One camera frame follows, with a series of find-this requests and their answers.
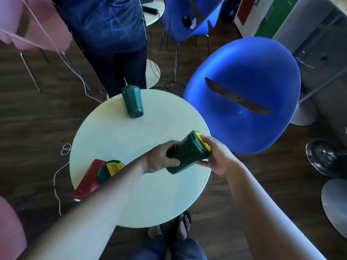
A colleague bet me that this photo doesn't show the person's left hand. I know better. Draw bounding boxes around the person's left hand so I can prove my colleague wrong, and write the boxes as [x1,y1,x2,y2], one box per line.
[141,140,181,174]

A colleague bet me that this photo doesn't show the person's right hand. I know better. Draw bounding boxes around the person's right hand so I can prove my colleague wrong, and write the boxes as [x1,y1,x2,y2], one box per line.
[196,136,239,178]

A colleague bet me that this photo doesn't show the dark green plastic cup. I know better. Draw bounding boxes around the dark green plastic cup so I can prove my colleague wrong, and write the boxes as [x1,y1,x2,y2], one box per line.
[121,85,144,118]
[166,130,211,175]

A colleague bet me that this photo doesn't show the green lid with yellow flap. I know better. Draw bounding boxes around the green lid with yellow flap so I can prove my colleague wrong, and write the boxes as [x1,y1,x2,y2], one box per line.
[191,130,212,153]
[97,160,125,186]

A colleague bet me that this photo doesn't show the person's right forearm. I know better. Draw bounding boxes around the person's right forearm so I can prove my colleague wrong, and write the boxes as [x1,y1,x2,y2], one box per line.
[224,163,327,260]

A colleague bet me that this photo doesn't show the person's left forearm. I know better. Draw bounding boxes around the person's left forearm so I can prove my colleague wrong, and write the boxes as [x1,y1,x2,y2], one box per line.
[18,157,149,260]

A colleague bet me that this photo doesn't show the black sandal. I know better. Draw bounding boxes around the black sandal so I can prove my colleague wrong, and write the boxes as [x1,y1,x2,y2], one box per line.
[173,211,192,241]

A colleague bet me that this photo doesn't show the red plastic cup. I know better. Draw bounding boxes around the red plastic cup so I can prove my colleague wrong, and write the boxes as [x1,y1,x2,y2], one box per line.
[73,159,107,202]

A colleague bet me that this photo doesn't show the person's legs in jeans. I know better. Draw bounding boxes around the person's legs in jeans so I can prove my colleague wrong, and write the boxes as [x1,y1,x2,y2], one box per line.
[130,235,209,260]

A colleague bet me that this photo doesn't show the large blue shell chair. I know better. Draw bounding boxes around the large blue shell chair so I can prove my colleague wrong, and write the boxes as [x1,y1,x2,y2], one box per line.
[183,37,301,155]

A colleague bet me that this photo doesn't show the white round chair base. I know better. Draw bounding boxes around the white round chair base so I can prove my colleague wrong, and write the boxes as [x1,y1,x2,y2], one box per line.
[290,98,318,127]

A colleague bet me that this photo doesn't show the chrome round chair base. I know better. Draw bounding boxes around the chrome round chair base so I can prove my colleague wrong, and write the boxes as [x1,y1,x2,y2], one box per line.
[305,137,347,179]

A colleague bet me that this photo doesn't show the grey round chair base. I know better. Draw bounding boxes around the grey round chair base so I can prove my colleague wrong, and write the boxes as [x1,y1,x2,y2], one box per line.
[321,178,347,239]

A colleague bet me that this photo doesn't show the black item on chair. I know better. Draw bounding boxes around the black item on chair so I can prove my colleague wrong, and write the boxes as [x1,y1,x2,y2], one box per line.
[182,16,199,30]

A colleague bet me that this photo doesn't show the small round white table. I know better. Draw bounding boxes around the small round white table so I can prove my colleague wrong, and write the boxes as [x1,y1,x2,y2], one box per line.
[140,0,165,90]

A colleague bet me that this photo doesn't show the blue chair with metal legs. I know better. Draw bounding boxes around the blue chair with metal legs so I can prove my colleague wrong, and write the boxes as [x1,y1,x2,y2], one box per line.
[159,0,228,82]

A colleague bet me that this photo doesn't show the black handheld device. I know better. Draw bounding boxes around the black handheld device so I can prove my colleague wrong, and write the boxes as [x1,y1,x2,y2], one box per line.
[142,5,159,16]

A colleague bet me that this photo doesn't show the red green white cabinet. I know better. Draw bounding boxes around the red green white cabinet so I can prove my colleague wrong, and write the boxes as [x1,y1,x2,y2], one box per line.
[233,0,338,53]

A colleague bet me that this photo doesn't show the pink chair with metal legs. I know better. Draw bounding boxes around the pink chair with metal legs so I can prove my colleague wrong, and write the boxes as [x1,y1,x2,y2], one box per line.
[0,0,91,93]

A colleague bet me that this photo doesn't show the looped white cable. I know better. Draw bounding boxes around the looped white cable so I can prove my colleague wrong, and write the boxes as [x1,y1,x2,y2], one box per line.
[53,143,72,216]

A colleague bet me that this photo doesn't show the thin white cable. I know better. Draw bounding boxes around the thin white cable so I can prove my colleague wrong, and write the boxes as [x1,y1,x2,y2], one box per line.
[21,0,103,104]

